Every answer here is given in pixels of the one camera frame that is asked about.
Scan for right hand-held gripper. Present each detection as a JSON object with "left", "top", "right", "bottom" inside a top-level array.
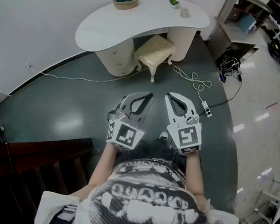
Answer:
[{"left": 160, "top": 91, "right": 206, "bottom": 156}]

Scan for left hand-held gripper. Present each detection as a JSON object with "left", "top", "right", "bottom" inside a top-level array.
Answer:
[{"left": 104, "top": 89, "right": 154, "bottom": 151}]

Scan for small clear glass cup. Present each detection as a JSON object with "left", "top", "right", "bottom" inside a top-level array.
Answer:
[{"left": 179, "top": 6, "right": 191, "bottom": 18}]

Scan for person's left forearm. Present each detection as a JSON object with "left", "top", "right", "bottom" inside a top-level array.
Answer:
[{"left": 69, "top": 140, "right": 119, "bottom": 202}]

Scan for person's right forearm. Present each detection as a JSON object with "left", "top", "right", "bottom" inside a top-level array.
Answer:
[{"left": 182, "top": 152, "right": 215, "bottom": 208}]

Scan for white kidney-shaped table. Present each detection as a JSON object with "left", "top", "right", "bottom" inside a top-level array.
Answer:
[{"left": 72, "top": 0, "right": 212, "bottom": 84}]

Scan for white power strip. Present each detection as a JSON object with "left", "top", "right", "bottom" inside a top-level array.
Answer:
[{"left": 200, "top": 101, "right": 214, "bottom": 118}]

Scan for person's shoe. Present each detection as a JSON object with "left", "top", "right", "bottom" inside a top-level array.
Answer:
[{"left": 157, "top": 131, "right": 170, "bottom": 146}]

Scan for person's black trousers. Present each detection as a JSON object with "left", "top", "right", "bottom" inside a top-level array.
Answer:
[{"left": 136, "top": 134, "right": 190, "bottom": 166}]

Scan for beige upholstered stool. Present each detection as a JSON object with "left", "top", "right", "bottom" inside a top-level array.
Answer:
[{"left": 131, "top": 32, "right": 177, "bottom": 85}]

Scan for grey wooden shelf unit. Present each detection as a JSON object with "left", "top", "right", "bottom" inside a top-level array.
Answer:
[{"left": 205, "top": 0, "right": 273, "bottom": 68}]

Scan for person's printed shirt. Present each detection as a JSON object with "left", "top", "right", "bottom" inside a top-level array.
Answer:
[{"left": 33, "top": 149, "right": 245, "bottom": 224}]

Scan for round woven basket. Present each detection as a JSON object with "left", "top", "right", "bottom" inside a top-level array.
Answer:
[{"left": 112, "top": 0, "right": 139, "bottom": 12}]

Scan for small green potted plant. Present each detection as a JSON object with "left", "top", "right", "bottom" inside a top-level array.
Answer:
[{"left": 167, "top": 0, "right": 181, "bottom": 9}]

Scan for dark wooden furniture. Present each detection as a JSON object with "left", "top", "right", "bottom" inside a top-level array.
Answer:
[{"left": 0, "top": 131, "right": 98, "bottom": 224}]

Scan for black floor cable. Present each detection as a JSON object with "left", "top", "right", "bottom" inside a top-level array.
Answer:
[{"left": 211, "top": 71, "right": 244, "bottom": 111}]

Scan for long white wall cable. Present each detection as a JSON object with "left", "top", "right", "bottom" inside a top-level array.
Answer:
[{"left": 29, "top": 60, "right": 150, "bottom": 88}]

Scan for black cable bundle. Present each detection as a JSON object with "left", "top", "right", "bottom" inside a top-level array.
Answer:
[{"left": 215, "top": 47, "right": 244, "bottom": 80}]

